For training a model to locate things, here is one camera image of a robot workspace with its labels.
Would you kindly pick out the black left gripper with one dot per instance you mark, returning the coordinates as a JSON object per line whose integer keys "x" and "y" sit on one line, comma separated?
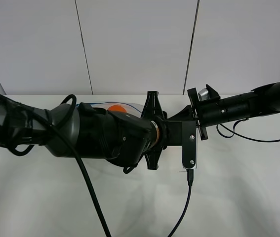
{"x": 169, "y": 132}

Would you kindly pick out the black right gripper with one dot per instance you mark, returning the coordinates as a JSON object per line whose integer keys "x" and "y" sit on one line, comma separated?
{"x": 206, "y": 113}

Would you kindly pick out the clear zip bag blue seal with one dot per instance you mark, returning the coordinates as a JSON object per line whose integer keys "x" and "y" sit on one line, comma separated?
{"x": 98, "y": 108}

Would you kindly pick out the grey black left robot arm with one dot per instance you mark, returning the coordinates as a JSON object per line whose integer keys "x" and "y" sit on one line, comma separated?
{"x": 80, "y": 130}

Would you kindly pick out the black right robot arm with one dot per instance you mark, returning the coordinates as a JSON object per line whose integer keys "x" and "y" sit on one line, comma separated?
{"x": 262, "y": 101}

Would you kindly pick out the orange fruit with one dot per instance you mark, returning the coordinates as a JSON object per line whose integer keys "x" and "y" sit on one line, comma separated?
{"x": 117, "y": 108}

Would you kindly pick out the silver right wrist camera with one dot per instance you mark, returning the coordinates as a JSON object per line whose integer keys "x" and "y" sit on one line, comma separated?
{"x": 208, "y": 93}

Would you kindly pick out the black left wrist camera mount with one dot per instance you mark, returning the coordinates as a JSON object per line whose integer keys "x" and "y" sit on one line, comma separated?
{"x": 189, "y": 144}

